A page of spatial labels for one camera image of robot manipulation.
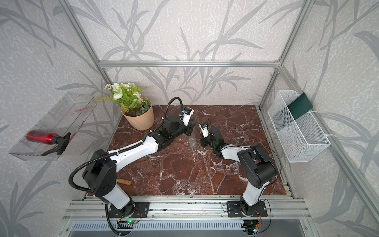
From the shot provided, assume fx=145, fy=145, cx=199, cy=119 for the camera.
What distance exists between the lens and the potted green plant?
34.8 inches

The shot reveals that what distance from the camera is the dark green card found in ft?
2.31

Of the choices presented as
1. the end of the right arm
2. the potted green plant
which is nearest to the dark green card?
the end of the right arm

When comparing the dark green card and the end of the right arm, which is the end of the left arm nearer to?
the end of the right arm

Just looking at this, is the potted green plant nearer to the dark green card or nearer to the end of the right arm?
the end of the right arm

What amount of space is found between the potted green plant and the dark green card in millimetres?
839

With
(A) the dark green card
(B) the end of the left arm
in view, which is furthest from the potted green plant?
(A) the dark green card

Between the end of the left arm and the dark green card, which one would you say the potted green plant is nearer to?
the end of the left arm

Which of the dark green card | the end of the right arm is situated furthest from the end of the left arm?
the dark green card
